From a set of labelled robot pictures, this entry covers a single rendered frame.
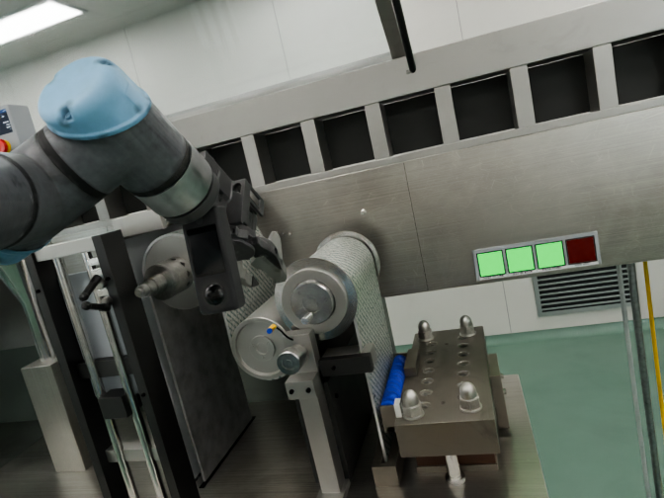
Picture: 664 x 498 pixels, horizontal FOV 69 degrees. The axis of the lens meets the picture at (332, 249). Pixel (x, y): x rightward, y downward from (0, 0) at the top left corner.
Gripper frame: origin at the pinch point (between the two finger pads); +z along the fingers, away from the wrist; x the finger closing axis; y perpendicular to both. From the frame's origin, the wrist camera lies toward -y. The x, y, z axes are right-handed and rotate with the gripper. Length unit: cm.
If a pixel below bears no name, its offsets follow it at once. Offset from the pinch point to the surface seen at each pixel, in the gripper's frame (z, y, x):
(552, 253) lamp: 46, 20, -43
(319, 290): 14.6, 4.8, -2.4
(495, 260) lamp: 46, 20, -31
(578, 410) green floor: 228, 19, -62
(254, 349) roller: 22.0, -1.5, 13.0
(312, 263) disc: 13.4, 9.3, -1.5
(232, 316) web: 20.8, 4.9, 17.4
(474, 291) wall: 276, 111, -20
